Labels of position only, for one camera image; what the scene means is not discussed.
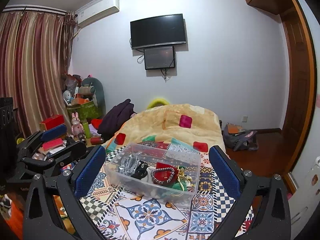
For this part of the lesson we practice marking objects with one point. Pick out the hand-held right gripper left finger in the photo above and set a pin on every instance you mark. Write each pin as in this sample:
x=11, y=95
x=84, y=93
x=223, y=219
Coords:
x=90, y=172

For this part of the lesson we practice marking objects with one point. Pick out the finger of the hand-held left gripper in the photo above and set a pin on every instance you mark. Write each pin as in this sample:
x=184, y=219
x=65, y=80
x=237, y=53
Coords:
x=73, y=148
x=53, y=132

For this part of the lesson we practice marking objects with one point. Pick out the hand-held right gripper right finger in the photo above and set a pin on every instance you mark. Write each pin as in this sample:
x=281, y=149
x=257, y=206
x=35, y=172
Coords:
x=223, y=172

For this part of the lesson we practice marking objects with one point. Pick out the silver sequin pouch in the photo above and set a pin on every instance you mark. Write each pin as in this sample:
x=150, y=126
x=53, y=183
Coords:
x=127, y=163

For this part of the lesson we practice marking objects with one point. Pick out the green knit cloth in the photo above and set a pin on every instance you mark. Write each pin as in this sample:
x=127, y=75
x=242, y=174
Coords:
x=180, y=186

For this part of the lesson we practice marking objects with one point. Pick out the red fabric pouch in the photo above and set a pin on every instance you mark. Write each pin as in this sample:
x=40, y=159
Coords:
x=163, y=173

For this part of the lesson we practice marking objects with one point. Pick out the clear plastic storage box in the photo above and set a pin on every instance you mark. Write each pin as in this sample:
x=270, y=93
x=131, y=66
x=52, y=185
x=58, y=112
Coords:
x=152, y=195

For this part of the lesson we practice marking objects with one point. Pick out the red gift box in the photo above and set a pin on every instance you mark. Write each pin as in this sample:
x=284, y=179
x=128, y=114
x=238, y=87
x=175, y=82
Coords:
x=51, y=122

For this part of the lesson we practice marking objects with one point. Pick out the pink flat box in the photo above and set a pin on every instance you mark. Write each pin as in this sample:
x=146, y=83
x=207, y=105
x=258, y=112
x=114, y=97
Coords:
x=53, y=145

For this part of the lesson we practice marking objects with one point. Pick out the green bottle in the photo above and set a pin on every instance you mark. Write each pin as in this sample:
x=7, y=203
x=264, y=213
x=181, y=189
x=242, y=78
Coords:
x=87, y=130

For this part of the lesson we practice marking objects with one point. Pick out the pink rabbit toy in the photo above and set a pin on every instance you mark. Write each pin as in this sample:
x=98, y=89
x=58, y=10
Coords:
x=77, y=126

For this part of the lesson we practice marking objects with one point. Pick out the red cylinder can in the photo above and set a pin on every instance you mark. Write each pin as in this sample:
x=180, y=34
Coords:
x=96, y=140

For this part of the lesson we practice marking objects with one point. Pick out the red cloth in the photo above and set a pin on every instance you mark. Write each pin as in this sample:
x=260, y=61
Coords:
x=96, y=123

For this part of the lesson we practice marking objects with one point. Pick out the small white fan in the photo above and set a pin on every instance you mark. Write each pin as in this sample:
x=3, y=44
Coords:
x=67, y=97

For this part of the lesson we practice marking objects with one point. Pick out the grey purple backpack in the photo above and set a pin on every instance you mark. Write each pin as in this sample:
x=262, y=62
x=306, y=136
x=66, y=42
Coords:
x=240, y=138

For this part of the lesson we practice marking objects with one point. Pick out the green storage box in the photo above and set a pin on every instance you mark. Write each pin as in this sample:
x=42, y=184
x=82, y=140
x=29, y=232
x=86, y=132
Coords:
x=86, y=111

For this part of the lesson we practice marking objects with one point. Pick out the dark purple jacket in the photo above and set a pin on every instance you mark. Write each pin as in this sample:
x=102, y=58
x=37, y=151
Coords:
x=115, y=120

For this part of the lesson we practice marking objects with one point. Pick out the black speaker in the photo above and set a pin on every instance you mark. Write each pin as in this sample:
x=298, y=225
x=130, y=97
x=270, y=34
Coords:
x=6, y=113

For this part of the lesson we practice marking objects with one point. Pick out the grey plush toy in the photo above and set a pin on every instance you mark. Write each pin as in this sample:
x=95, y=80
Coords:
x=96, y=90

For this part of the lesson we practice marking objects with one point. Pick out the striped red curtain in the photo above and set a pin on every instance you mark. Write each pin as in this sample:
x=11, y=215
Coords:
x=32, y=67

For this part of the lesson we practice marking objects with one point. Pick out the patterned patchwork bed sheet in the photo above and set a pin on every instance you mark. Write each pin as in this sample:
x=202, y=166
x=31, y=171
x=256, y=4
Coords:
x=150, y=217

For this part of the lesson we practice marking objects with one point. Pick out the yellow quilt with red squares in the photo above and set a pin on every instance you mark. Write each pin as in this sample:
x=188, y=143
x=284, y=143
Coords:
x=155, y=122

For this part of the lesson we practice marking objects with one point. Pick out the white plastic drawer cabinet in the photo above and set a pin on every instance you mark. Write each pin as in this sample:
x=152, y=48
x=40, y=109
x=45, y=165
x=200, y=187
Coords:
x=308, y=192

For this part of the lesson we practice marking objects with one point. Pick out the yellow green plush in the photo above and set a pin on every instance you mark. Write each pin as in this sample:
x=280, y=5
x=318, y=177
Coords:
x=157, y=102

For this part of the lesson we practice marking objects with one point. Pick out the curtain rod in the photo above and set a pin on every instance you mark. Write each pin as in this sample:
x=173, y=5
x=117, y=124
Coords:
x=37, y=9

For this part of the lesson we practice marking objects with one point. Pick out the white air conditioner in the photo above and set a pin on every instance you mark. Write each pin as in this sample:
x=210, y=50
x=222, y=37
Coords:
x=98, y=10

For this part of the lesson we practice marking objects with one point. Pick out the white wall socket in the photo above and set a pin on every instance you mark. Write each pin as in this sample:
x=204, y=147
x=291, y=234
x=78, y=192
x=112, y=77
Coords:
x=245, y=119

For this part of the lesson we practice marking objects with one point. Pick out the wooden door frame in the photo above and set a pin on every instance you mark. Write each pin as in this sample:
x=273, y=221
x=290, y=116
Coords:
x=298, y=87

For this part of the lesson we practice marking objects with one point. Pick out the small black wall monitor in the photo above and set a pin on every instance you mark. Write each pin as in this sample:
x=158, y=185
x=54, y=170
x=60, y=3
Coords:
x=159, y=58

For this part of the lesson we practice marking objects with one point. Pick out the large black wall television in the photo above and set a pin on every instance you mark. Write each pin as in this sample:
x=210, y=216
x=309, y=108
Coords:
x=158, y=31

